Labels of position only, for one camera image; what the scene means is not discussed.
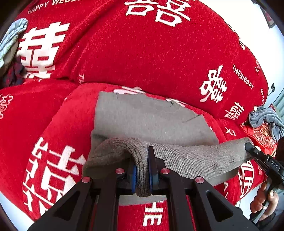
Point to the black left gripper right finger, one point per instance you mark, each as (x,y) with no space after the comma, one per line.
(193,204)

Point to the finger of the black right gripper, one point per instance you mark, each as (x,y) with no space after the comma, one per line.
(255,153)

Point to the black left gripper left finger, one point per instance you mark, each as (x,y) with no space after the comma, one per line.
(92,204)

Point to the grey knitted garment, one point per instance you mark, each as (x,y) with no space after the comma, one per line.
(127,125)

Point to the right hand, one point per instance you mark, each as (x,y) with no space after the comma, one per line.
(259,199)

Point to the red embroidered pillow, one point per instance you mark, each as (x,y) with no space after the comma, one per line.
(261,138)

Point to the grey-blue fleece cloth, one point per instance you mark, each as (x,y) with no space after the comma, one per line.
(258,117)

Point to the red wedding blanket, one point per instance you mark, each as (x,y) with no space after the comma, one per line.
(182,52)

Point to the dark plaid cloth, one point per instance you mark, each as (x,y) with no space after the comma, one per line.
(14,74)

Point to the light blue-white folded cloth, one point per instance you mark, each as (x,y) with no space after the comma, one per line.
(12,34)

